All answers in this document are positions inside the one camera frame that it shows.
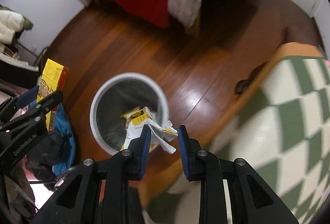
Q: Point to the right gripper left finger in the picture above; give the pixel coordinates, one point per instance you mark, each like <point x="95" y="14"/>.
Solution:
<point x="76" y="200"/>

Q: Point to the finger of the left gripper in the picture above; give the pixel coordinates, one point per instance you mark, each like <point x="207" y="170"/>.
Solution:
<point x="41" y="109"/>
<point x="10" y="106"/>

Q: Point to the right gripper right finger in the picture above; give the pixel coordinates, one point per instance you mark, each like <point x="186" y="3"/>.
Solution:
<point x="251" y="199"/>

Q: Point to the yellow cigarette carton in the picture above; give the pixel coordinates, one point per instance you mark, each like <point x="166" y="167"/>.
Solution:
<point x="52" y="79"/>

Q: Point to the white round trash bin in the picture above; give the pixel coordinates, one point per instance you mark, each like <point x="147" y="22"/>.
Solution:
<point x="118" y="96"/>

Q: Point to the blue jacket on floor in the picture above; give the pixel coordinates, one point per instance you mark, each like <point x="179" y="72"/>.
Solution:
<point x="55" y="152"/>

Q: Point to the white coat on rack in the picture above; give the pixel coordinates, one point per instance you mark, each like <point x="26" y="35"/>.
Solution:
<point x="11" y="23"/>

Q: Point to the round green checkered table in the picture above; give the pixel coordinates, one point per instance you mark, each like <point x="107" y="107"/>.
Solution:
<point x="280" y="126"/>

